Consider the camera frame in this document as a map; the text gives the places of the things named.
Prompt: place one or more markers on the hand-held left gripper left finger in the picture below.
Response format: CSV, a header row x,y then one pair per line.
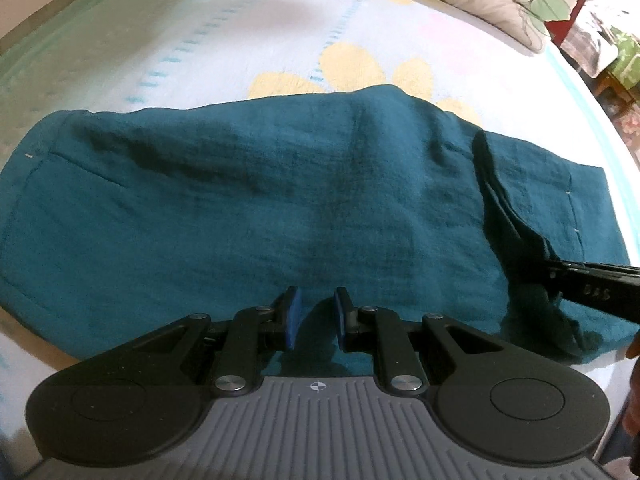
x,y
291,317

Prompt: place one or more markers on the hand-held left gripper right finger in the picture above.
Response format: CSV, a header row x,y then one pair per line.
x,y
341,317

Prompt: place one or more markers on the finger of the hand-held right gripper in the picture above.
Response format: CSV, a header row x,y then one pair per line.
x,y
590,267

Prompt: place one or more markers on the teal pants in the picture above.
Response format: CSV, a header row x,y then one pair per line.
x,y
250,200

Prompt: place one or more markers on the person's right hand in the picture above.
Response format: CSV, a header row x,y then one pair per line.
x,y
633,350

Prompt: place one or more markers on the wooden stool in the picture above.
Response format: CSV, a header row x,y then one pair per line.
x,y
617,90

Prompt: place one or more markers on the green floral bag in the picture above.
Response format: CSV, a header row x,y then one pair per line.
x,y
629,55

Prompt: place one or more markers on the pastel printed bed sheet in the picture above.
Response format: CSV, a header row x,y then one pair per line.
x,y
200,35

